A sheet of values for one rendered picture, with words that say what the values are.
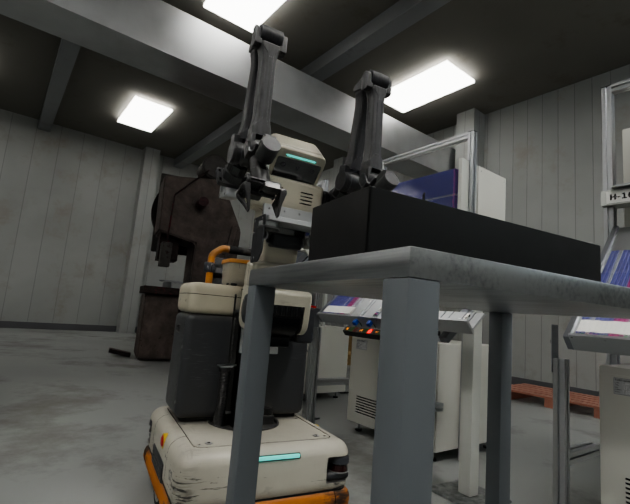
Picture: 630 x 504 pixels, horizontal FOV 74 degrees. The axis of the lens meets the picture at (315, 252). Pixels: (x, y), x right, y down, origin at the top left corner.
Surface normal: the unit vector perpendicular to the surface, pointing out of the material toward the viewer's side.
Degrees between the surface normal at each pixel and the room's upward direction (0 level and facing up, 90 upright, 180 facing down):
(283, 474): 90
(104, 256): 90
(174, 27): 90
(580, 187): 90
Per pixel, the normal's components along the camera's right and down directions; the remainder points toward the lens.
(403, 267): -0.88, -0.14
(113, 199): 0.61, -0.07
